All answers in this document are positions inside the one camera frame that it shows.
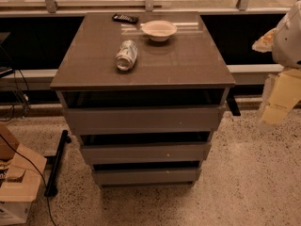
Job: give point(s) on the black stand leg left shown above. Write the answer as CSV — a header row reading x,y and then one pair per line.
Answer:
x,y
54,161

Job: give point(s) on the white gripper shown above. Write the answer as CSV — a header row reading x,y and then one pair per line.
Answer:
x,y
289,42

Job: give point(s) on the crushed white soda can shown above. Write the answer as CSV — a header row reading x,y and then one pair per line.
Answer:
x,y
126,56

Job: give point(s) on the black stand leg right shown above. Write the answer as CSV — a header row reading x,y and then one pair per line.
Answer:
x,y
232,104

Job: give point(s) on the brown cardboard box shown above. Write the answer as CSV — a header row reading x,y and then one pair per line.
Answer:
x,y
20,178

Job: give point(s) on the grey drawer cabinet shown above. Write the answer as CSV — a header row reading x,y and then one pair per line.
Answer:
x,y
186,70

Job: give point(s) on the white paper bowl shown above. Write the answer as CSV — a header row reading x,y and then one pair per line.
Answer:
x,y
159,30

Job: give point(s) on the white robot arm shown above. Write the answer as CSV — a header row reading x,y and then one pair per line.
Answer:
x,y
287,45

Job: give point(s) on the black stand leg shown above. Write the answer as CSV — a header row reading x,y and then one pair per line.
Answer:
x,y
232,104
54,161

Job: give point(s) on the grey top drawer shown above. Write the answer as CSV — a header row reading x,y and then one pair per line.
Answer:
x,y
146,120

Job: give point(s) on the grey drawer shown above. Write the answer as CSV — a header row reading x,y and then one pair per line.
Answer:
x,y
146,120
144,177
148,153

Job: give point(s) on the grey middle drawer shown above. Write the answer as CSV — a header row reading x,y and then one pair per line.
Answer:
x,y
148,153

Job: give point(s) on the grey bottom drawer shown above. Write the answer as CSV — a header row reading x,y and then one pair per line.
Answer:
x,y
144,177

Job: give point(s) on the black remote control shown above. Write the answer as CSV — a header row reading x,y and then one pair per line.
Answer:
x,y
122,18

